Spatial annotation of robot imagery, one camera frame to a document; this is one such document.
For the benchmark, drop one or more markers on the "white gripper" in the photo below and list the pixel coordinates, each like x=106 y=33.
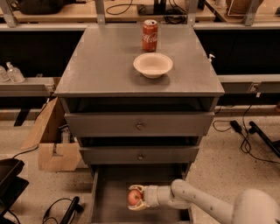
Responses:
x=150 y=196

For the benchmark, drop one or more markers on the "red apple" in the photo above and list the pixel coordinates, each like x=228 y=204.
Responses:
x=134 y=197

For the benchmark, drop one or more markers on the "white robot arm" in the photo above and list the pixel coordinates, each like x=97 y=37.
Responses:
x=250 y=207

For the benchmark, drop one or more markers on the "grey open bottom drawer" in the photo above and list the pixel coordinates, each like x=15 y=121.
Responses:
x=111 y=188

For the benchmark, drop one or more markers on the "grey middle drawer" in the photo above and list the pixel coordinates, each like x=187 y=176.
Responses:
x=138 y=155

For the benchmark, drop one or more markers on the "grey top drawer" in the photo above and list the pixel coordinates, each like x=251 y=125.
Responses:
x=135 y=124

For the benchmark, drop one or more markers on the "grey drawer cabinet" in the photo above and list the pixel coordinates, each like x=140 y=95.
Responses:
x=100 y=78

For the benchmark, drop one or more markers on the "brown cardboard box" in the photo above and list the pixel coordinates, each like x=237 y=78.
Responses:
x=56 y=152

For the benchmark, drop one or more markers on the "black power adapter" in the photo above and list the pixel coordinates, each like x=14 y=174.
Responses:
x=235 y=125

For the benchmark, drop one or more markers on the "white paper bowl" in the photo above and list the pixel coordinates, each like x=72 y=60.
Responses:
x=153 y=65

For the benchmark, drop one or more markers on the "black metal floor bar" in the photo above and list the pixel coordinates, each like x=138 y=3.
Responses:
x=274 y=145

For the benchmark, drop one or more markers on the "small white pump nozzle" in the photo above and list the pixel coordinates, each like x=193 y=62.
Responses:
x=211 y=57

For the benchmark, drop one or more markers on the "red Coca-Cola can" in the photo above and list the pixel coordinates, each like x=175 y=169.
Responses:
x=150 y=35

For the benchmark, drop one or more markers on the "clear sanitizer bottle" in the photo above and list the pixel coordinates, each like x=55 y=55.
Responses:
x=14 y=73

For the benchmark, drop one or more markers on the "wicker basket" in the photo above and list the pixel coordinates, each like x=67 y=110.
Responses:
x=242 y=7

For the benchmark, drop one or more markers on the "black bag on shelf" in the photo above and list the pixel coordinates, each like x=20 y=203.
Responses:
x=41 y=7

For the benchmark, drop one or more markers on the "black handle with cable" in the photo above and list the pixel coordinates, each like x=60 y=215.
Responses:
x=73 y=209

